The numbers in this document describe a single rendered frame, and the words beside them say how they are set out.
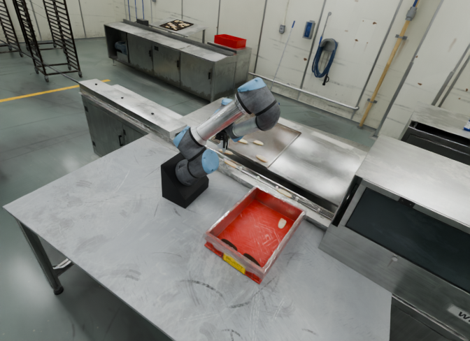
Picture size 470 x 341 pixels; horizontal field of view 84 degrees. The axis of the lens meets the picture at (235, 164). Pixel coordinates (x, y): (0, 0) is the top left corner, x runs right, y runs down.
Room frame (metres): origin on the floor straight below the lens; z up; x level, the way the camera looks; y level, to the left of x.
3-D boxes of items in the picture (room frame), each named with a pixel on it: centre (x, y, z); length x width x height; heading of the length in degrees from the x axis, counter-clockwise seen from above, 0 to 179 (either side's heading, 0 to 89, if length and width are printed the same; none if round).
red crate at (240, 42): (5.29, 0.44, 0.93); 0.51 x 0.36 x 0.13; 62
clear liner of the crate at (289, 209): (0.91, -0.16, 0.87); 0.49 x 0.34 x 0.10; 150
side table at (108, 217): (0.89, 0.10, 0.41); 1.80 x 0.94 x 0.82; 65
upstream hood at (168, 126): (2.05, 1.00, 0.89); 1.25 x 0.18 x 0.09; 58
